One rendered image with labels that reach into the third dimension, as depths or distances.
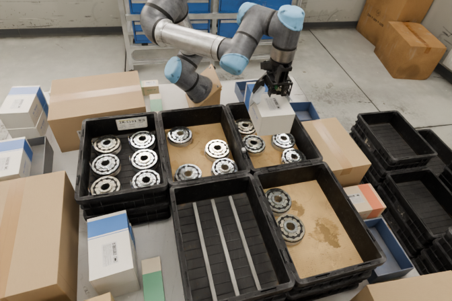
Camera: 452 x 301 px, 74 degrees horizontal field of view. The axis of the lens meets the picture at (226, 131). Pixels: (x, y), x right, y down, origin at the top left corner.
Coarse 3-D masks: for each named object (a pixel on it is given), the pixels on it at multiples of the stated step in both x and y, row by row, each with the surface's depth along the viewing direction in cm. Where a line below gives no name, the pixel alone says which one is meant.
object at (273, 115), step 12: (252, 84) 113; (264, 96) 108; (276, 96) 109; (252, 108) 109; (264, 108) 103; (276, 108) 104; (288, 108) 104; (252, 120) 111; (264, 120) 101; (276, 120) 103; (288, 120) 104; (264, 132) 106; (276, 132) 107; (288, 132) 108
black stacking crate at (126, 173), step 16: (96, 128) 127; (112, 128) 129; (144, 128) 133; (128, 144) 129; (128, 160) 123; (160, 160) 117; (128, 176) 117; (160, 176) 118; (80, 192) 100; (160, 192) 106; (96, 208) 103; (112, 208) 106; (128, 208) 107
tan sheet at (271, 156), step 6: (264, 138) 137; (270, 138) 137; (270, 144) 135; (264, 150) 132; (270, 150) 132; (276, 150) 132; (264, 156) 130; (270, 156) 130; (276, 156) 130; (252, 162) 127; (258, 162) 127; (264, 162) 127; (270, 162) 127; (276, 162) 128
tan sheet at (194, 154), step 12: (168, 132) 135; (192, 132) 137; (204, 132) 137; (216, 132) 138; (168, 144) 130; (192, 144) 131; (204, 144) 132; (228, 144) 133; (180, 156) 126; (192, 156) 127; (204, 156) 127; (204, 168) 122
